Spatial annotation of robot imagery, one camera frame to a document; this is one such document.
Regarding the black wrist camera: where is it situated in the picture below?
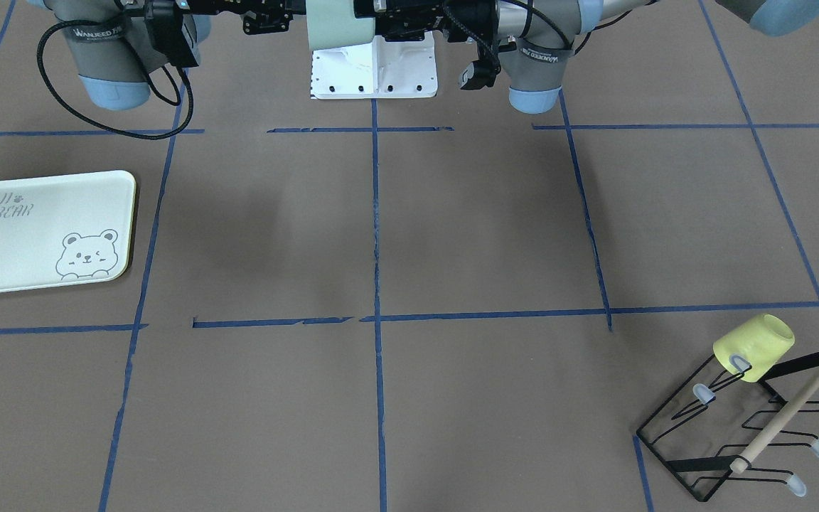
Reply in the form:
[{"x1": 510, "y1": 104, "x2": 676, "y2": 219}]
[
  {"x1": 458, "y1": 43, "x2": 501, "y2": 90},
  {"x1": 144, "y1": 1, "x2": 200, "y2": 68}
]

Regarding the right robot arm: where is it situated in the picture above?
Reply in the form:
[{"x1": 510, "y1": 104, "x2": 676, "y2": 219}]
[{"x1": 31, "y1": 1, "x2": 306, "y2": 111}]

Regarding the black wire cup rack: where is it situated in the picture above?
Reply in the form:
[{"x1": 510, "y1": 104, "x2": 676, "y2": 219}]
[{"x1": 635, "y1": 352, "x2": 819, "y2": 503}]

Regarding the pale green cup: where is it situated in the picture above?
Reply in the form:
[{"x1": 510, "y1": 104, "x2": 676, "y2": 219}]
[{"x1": 306, "y1": 1, "x2": 376, "y2": 51}]

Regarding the white bear tray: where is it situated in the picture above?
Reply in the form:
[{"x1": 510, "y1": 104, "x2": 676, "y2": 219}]
[{"x1": 0, "y1": 171, "x2": 137, "y2": 294}]

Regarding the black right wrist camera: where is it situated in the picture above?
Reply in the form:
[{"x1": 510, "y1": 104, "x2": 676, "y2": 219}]
[{"x1": 144, "y1": 1, "x2": 200, "y2": 68}]

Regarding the black camera cable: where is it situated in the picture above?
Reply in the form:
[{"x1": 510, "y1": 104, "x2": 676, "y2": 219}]
[
  {"x1": 36, "y1": 18, "x2": 196, "y2": 142},
  {"x1": 442, "y1": 0, "x2": 578, "y2": 58}
]

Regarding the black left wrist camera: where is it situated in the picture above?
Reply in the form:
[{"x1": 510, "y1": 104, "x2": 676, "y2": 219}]
[{"x1": 458, "y1": 43, "x2": 501, "y2": 90}]

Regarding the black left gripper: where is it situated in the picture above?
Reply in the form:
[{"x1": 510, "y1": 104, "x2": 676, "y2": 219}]
[{"x1": 352, "y1": 1, "x2": 498, "y2": 43}]

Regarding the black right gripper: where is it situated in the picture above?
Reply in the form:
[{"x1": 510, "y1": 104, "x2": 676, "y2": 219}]
[{"x1": 189, "y1": 0, "x2": 306, "y2": 36}]

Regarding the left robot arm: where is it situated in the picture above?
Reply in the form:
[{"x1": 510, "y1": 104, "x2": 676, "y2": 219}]
[{"x1": 347, "y1": 1, "x2": 651, "y2": 114}]

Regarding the yellow cup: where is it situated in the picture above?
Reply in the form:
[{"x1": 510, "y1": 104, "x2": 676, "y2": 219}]
[{"x1": 712, "y1": 314, "x2": 796, "y2": 383}]

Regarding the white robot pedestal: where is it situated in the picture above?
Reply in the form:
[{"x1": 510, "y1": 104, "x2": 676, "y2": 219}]
[{"x1": 310, "y1": 33, "x2": 439, "y2": 100}]

